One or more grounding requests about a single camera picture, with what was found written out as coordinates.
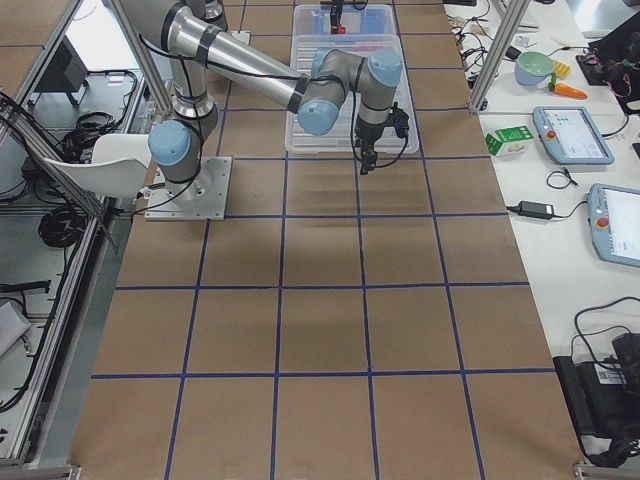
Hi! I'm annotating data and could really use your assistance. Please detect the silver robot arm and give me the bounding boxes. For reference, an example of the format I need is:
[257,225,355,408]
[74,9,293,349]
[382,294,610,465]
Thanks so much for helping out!
[110,1,409,175]

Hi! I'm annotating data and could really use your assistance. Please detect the black laptop device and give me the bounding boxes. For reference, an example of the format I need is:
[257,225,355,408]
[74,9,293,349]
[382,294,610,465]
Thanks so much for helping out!
[553,333,639,468]

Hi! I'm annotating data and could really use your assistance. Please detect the black camera mount wrist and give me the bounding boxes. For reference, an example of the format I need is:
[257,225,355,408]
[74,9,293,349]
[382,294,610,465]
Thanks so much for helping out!
[387,102,410,138]

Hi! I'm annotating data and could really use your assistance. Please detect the clear plastic storage box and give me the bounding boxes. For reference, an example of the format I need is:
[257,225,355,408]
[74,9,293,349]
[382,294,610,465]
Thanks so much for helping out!
[291,4,401,54]

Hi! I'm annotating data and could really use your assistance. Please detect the white chair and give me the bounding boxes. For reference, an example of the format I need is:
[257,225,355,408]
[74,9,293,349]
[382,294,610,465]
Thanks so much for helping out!
[44,134,151,198]

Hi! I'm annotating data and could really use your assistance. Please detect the teach pendant tablet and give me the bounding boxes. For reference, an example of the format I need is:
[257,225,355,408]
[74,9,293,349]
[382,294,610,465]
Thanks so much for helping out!
[532,106,615,165]
[588,183,639,267]

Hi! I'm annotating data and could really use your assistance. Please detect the yellow toy corn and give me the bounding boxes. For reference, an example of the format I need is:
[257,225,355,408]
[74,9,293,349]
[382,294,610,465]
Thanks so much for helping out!
[552,61,571,80]

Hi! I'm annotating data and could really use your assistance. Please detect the aluminium frame post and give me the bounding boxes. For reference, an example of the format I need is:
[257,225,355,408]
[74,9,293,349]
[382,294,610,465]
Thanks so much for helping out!
[468,0,530,113]

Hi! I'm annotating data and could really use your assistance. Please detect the green milk carton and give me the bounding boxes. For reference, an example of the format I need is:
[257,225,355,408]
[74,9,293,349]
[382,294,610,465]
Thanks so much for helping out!
[485,125,534,157]

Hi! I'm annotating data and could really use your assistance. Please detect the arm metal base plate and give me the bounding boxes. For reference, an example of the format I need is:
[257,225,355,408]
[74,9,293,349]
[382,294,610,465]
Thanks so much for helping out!
[143,157,233,221]

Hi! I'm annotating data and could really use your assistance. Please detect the green and blue bowls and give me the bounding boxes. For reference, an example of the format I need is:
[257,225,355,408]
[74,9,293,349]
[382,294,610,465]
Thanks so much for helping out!
[514,51,554,86]

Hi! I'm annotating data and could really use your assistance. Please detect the blue plastic tray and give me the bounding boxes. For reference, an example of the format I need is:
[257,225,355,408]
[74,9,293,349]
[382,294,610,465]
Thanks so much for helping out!
[295,5,396,34]

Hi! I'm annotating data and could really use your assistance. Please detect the black power adapter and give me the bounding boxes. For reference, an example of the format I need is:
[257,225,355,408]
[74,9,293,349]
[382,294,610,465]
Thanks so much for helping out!
[506,200,555,220]

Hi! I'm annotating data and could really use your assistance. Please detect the toy carrot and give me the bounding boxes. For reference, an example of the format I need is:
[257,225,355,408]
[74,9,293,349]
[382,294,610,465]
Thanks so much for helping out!
[547,73,588,100]

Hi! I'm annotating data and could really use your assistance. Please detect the clear plastic box lid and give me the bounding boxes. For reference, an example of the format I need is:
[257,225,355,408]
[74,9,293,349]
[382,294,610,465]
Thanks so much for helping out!
[285,34,419,155]

